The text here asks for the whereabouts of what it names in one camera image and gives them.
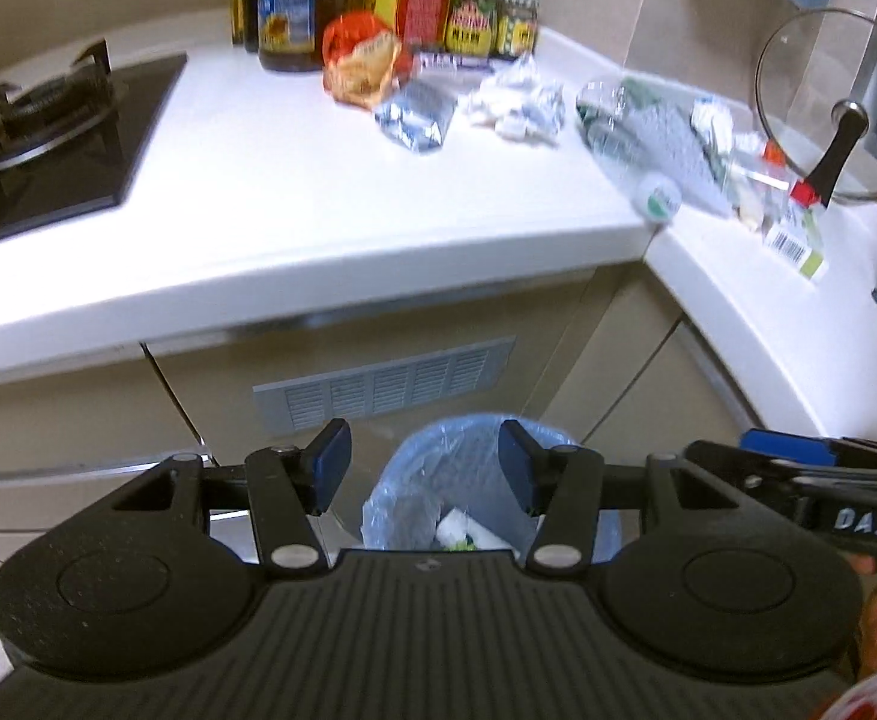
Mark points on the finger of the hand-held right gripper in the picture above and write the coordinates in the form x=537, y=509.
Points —
x=723, y=461
x=783, y=448

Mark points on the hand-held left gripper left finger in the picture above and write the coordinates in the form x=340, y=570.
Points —
x=332, y=465

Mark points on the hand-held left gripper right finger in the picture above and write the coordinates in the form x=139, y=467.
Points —
x=519, y=465

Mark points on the blue lined trash basket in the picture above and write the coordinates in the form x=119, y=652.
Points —
x=408, y=465

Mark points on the white green medicine box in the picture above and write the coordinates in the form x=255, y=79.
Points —
x=791, y=247

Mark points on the small red plastic piece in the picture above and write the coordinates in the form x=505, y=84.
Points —
x=804, y=195

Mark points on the plastic bottle white green cap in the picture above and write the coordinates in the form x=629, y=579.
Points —
x=659, y=199

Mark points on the orange mesh net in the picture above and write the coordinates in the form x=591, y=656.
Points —
x=773, y=154

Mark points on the white paper wrapper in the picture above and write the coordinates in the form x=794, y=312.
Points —
x=513, y=101

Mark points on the orange plastic bag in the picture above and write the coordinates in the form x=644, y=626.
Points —
x=356, y=37

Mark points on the beige cabinet door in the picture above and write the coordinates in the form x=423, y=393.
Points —
x=708, y=405

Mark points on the crumpled white tissue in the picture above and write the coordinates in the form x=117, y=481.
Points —
x=461, y=529

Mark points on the grey cabinet vent grille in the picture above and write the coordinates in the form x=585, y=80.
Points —
x=378, y=382

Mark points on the beige vented cabinet panel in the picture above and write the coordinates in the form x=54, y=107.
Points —
x=213, y=382

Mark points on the narrow beige cabinet panel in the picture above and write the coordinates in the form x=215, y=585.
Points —
x=618, y=345

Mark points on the red white printed clothing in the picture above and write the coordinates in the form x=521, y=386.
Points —
x=873, y=701

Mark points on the pale yellow scrap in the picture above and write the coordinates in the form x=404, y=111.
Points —
x=749, y=216

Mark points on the clear plastic wrapper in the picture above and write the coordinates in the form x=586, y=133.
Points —
x=753, y=180

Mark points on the beige cabinet drawer front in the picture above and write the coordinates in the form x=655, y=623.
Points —
x=48, y=420

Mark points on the green cloth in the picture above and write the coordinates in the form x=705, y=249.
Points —
x=671, y=139

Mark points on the small crumpled white wrapper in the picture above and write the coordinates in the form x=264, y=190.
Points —
x=712, y=124

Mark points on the silver foil packet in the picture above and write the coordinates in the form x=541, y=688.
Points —
x=416, y=116

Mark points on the black glass gas hob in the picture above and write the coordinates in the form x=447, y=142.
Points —
x=93, y=165

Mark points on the small pickle jar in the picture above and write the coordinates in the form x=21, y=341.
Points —
x=517, y=30

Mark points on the large pickle jar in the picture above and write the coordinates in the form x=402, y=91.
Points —
x=472, y=22

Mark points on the black burner grate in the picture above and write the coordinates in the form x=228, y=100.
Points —
x=48, y=101

